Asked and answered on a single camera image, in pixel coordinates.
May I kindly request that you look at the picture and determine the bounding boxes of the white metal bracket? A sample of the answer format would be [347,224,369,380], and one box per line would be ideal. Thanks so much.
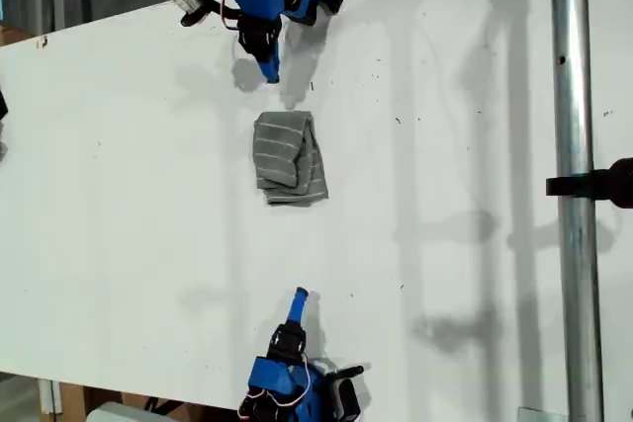
[38,378,63,416]

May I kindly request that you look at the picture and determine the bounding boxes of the white plastic container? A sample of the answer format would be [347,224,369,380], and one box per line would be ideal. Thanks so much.
[86,400,179,422]

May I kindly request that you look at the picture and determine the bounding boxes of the camera black stalk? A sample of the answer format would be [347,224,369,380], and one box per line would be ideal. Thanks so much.
[327,365,365,380]
[180,0,239,28]

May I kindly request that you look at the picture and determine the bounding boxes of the steel post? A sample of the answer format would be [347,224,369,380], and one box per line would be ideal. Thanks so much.
[548,0,605,422]

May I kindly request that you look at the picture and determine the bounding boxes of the black clamp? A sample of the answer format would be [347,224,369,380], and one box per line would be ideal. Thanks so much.
[545,157,633,210]

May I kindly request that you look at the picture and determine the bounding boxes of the grey striped towel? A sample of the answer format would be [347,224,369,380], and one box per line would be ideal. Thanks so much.
[252,110,330,207]

